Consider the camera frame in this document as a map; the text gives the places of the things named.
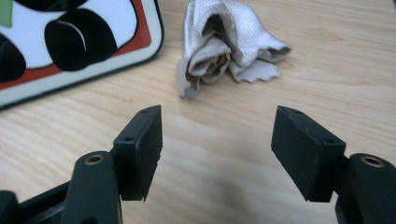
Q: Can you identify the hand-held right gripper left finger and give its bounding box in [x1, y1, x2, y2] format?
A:
[112, 104, 164, 202]

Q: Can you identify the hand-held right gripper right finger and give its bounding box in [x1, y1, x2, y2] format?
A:
[270, 105, 347, 203]

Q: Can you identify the panda picture board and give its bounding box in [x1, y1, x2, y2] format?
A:
[0, 0, 165, 111]

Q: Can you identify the grey cloth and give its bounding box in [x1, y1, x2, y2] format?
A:
[176, 0, 293, 100]

